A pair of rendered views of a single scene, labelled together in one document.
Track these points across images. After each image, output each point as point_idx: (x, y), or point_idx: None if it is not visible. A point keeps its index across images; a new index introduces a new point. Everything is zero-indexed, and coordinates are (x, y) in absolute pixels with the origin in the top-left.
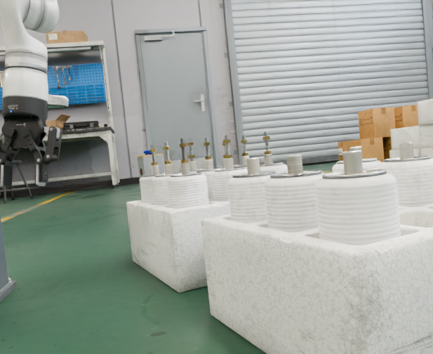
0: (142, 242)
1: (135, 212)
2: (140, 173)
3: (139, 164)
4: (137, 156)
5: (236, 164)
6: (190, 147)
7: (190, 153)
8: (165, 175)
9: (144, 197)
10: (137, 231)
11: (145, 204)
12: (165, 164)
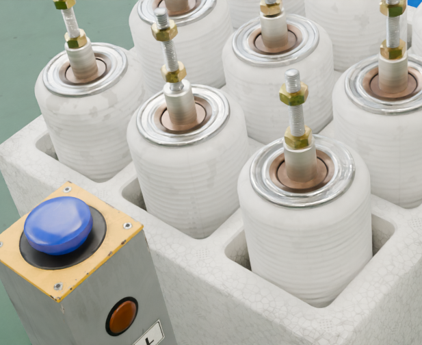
0: None
1: (407, 287)
2: (101, 343)
3: (94, 309)
4: (62, 298)
5: (54, 57)
6: (173, 42)
7: (176, 61)
8: None
9: (368, 237)
10: (412, 322)
11: None
12: (403, 54)
